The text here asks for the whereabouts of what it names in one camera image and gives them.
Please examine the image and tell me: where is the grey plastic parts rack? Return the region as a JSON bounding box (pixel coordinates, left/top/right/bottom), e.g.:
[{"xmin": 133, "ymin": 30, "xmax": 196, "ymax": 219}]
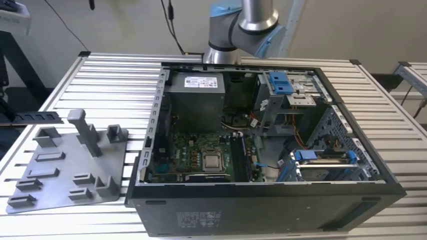
[{"xmin": 5, "ymin": 108, "xmax": 130, "ymax": 215}]

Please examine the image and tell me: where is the black graphics card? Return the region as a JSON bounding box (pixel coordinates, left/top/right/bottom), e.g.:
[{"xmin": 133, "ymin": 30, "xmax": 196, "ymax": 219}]
[{"xmin": 184, "ymin": 173, "xmax": 232, "ymax": 184}]

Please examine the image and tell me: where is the CPU socket metal cover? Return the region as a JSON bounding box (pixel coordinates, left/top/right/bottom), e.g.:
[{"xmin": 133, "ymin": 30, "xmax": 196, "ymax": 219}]
[{"xmin": 198, "ymin": 148, "xmax": 228, "ymax": 174}]

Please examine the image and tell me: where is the metal disk bay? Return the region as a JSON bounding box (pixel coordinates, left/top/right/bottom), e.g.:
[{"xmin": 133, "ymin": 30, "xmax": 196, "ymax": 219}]
[{"xmin": 276, "ymin": 147, "xmax": 381, "ymax": 183}]

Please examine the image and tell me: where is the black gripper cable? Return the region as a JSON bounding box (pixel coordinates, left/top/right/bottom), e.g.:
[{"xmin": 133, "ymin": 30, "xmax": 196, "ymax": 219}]
[{"xmin": 158, "ymin": 0, "xmax": 204, "ymax": 56}]

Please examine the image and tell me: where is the silver metal drive cage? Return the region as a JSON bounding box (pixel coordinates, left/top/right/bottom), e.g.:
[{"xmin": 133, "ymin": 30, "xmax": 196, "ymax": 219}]
[{"xmin": 252, "ymin": 69, "xmax": 333, "ymax": 137}]

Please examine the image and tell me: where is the black open PC case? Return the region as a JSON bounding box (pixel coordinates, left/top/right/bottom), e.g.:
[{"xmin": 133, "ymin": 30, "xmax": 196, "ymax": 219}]
[{"xmin": 124, "ymin": 61, "xmax": 408, "ymax": 238}]

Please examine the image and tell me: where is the silver CPU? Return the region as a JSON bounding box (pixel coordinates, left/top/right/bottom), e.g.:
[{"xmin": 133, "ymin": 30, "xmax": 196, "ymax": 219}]
[{"xmin": 203, "ymin": 154, "xmax": 223, "ymax": 172}]

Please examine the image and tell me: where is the power supply wire bundle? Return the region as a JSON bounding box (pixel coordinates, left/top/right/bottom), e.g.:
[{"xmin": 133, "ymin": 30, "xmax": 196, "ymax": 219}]
[{"xmin": 221, "ymin": 112, "xmax": 260, "ymax": 131}]

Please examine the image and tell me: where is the thin black wall wire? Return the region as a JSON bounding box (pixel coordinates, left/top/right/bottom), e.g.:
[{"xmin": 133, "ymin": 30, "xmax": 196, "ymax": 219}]
[{"xmin": 42, "ymin": 0, "xmax": 90, "ymax": 52}]

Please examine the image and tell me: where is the black RAM slot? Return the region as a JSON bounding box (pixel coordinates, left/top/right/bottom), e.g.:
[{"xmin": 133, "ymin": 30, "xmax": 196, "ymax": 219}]
[{"xmin": 229, "ymin": 133, "xmax": 243, "ymax": 183}]

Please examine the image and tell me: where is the metal slat side table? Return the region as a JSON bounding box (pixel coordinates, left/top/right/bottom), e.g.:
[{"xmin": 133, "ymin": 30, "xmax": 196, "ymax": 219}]
[{"xmin": 388, "ymin": 61, "xmax": 427, "ymax": 101}]

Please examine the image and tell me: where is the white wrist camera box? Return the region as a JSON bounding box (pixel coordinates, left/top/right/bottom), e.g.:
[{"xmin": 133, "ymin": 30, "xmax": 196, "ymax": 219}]
[{"xmin": 0, "ymin": 0, "xmax": 32, "ymax": 35}]

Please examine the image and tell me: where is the grey power supply unit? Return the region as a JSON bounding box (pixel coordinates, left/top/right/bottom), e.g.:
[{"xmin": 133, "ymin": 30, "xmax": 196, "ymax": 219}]
[{"xmin": 164, "ymin": 72, "xmax": 228, "ymax": 133}]

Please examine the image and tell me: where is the blue drive latch clip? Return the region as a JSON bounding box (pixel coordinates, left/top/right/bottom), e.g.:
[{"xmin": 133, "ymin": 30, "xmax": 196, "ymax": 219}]
[
  {"xmin": 275, "ymin": 83, "xmax": 292, "ymax": 96},
  {"xmin": 268, "ymin": 71, "xmax": 289, "ymax": 85}
]

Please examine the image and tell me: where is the green motherboard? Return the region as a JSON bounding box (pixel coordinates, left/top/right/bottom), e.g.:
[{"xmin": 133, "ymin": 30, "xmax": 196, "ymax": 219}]
[{"xmin": 148, "ymin": 131, "xmax": 268, "ymax": 184}]

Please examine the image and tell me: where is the blue disk carrier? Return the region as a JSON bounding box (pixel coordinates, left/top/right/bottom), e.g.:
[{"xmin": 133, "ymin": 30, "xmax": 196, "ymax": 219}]
[{"xmin": 289, "ymin": 149, "xmax": 360, "ymax": 167}]

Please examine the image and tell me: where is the RAM stick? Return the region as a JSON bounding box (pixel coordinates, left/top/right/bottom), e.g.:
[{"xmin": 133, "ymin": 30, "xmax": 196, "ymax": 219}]
[
  {"xmin": 10, "ymin": 111, "xmax": 65, "ymax": 125},
  {"xmin": 240, "ymin": 136, "xmax": 255, "ymax": 182}
]

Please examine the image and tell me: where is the black desk frame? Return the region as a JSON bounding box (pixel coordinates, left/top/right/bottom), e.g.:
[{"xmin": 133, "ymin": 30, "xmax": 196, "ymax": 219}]
[{"xmin": 0, "ymin": 31, "xmax": 53, "ymax": 126}]

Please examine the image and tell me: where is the orange wire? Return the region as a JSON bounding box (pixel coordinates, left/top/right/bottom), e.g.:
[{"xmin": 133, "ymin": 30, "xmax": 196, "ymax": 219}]
[{"xmin": 288, "ymin": 113, "xmax": 307, "ymax": 151}]

